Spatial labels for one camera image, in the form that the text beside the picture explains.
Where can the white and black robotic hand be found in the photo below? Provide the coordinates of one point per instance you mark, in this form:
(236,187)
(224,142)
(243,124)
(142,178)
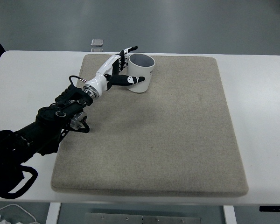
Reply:
(109,74)

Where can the white ribbed cup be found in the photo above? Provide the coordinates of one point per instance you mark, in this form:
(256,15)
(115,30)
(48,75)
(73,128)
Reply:
(140,67)

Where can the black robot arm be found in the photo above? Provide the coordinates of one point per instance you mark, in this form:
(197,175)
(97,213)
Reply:
(43,136)

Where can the small silver floor plate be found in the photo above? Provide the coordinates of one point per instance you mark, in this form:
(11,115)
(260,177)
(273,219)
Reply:
(97,42)

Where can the beige felt mat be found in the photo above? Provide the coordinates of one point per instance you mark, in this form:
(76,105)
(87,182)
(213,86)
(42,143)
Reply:
(175,139)

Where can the grey metal plate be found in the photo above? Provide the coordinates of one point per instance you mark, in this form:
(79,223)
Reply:
(105,218)

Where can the black table control panel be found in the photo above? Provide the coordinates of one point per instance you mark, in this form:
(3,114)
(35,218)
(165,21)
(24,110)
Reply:
(269,208)

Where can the white table leg frame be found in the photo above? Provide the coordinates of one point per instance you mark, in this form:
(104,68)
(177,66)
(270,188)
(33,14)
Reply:
(53,213)

